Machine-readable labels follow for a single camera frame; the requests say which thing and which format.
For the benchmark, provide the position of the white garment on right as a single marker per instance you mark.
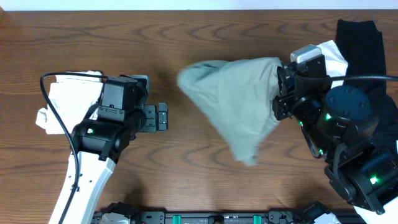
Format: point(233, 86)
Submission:
point(336, 65)

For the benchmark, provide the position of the black garment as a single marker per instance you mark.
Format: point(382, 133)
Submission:
point(361, 44)

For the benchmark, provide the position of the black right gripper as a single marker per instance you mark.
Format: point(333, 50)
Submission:
point(282, 101)

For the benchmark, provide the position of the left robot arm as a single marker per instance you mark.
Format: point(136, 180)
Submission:
point(98, 140)

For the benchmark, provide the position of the white folded garment on left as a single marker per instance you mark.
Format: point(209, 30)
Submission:
point(72, 96)

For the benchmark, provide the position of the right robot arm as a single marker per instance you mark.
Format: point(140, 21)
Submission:
point(339, 125)

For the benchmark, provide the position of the grey-green shorts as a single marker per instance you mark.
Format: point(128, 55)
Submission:
point(236, 97)

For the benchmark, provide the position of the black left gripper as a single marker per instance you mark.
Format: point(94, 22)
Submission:
point(160, 116)

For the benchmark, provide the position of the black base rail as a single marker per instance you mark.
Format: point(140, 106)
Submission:
point(316, 213)

